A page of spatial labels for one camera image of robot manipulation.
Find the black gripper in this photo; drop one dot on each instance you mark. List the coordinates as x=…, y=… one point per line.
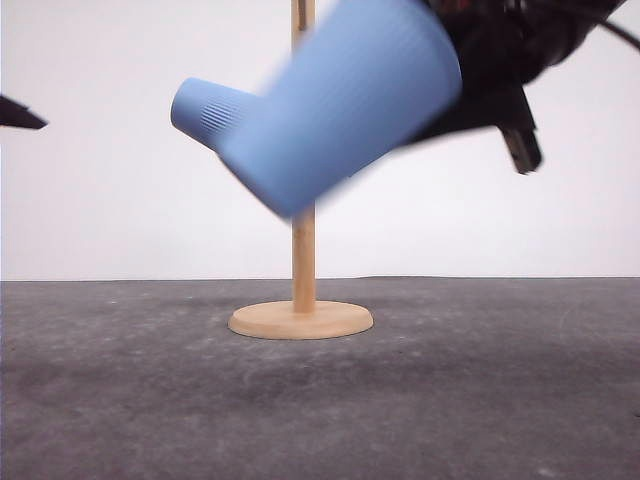
x=502, y=44

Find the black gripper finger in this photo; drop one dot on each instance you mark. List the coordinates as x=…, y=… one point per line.
x=13, y=114

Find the blue ribbed cup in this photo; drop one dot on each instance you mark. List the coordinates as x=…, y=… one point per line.
x=210, y=113
x=360, y=76

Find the wooden cup tree stand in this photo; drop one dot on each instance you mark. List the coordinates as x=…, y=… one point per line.
x=303, y=319

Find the black cable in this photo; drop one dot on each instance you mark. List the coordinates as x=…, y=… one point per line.
x=633, y=40

